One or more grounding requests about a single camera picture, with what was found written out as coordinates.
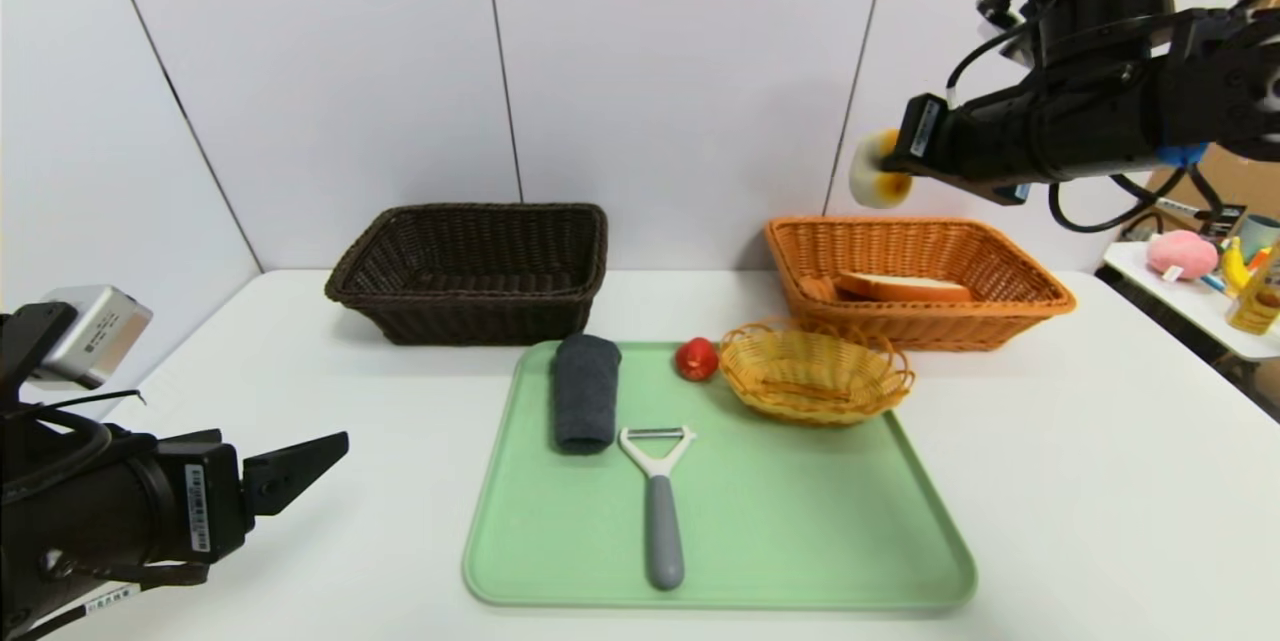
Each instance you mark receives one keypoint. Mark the yellow banana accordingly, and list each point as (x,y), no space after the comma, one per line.
(1235,266)

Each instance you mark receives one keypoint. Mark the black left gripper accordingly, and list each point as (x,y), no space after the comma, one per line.
(208,504)

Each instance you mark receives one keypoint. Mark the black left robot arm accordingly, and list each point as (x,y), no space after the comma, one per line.
(80,521)

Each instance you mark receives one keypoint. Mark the small black card box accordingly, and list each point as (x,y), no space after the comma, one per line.
(1225,223)

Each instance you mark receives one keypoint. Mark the large orange wicker basket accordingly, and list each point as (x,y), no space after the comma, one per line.
(920,326)

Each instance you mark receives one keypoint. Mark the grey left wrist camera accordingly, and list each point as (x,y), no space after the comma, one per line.
(95,336)

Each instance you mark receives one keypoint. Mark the teal cup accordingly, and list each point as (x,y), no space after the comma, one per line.
(1260,236)

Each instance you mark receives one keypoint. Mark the small red tomato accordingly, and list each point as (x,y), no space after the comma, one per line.
(697,359)

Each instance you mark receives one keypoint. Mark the white side table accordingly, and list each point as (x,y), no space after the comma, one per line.
(1135,266)

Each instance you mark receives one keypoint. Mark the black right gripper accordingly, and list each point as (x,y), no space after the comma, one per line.
(921,132)

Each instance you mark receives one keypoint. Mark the white bun with orange top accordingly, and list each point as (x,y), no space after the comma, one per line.
(865,166)

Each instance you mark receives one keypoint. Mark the large dark brown wicker basket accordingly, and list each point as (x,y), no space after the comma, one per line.
(470,316)

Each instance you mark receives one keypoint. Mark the pink plush toy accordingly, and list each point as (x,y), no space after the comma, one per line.
(1182,253)

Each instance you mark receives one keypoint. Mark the dark grey towel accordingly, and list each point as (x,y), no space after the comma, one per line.
(587,391)

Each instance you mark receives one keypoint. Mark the yellow drink bottle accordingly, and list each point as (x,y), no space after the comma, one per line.
(1258,306)

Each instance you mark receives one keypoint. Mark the light green plastic tray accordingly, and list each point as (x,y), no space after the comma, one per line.
(740,521)

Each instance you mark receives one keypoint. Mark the white bread slice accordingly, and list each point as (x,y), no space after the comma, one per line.
(900,286)

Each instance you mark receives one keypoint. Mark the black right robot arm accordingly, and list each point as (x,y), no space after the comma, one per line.
(1080,121)

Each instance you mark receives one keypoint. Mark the small yellow wicker basket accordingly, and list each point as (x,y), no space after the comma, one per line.
(815,376)

